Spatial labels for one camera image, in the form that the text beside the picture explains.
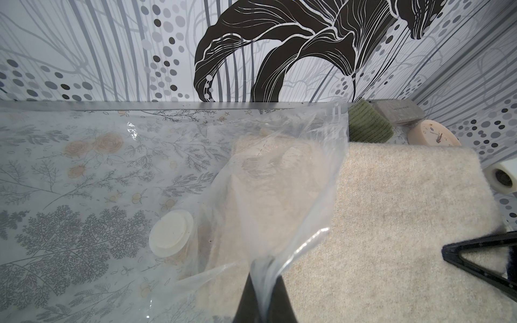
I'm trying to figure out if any pink round clock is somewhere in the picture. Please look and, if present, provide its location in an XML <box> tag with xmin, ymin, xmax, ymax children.
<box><xmin>407</xmin><ymin>120</ymin><xmax>461</xmax><ymax>147</ymax></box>

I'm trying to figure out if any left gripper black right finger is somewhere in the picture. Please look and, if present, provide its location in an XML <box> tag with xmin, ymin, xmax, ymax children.
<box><xmin>265</xmin><ymin>276</ymin><xmax>298</xmax><ymax>323</ymax></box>

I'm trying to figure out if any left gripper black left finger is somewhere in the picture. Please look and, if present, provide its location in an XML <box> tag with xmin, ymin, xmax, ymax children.
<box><xmin>232</xmin><ymin>275</ymin><xmax>259</xmax><ymax>323</ymax></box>

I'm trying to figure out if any beige fluffy cloth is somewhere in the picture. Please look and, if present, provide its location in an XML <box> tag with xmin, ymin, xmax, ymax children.
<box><xmin>193</xmin><ymin>135</ymin><xmax>517</xmax><ymax>323</ymax></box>

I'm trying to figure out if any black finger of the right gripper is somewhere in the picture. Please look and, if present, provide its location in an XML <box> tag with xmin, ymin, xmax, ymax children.
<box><xmin>442</xmin><ymin>231</ymin><xmax>516</xmax><ymax>302</ymax></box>

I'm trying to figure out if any clear plastic vacuum bag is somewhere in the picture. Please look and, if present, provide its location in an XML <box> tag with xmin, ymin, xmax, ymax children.
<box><xmin>1</xmin><ymin>102</ymin><xmax>348</xmax><ymax>322</ymax></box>

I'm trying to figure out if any grey sponge block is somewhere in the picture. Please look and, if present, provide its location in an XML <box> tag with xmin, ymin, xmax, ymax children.
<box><xmin>370</xmin><ymin>100</ymin><xmax>425</xmax><ymax>127</ymax></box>

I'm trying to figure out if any green scarf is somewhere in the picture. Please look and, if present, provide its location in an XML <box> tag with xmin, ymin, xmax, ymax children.
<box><xmin>349</xmin><ymin>99</ymin><xmax>394</xmax><ymax>143</ymax></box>

